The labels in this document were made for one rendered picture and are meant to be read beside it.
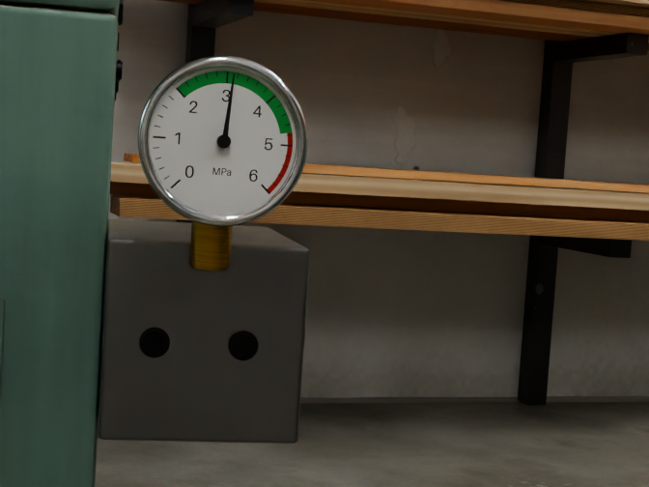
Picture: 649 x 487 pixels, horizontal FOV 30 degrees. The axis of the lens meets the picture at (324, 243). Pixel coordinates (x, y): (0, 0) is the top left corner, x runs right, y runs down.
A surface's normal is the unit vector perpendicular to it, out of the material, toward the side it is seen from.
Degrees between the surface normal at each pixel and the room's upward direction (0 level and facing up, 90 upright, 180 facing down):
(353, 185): 90
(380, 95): 90
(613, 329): 90
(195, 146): 90
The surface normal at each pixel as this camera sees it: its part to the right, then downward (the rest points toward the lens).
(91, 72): 0.18, 0.08
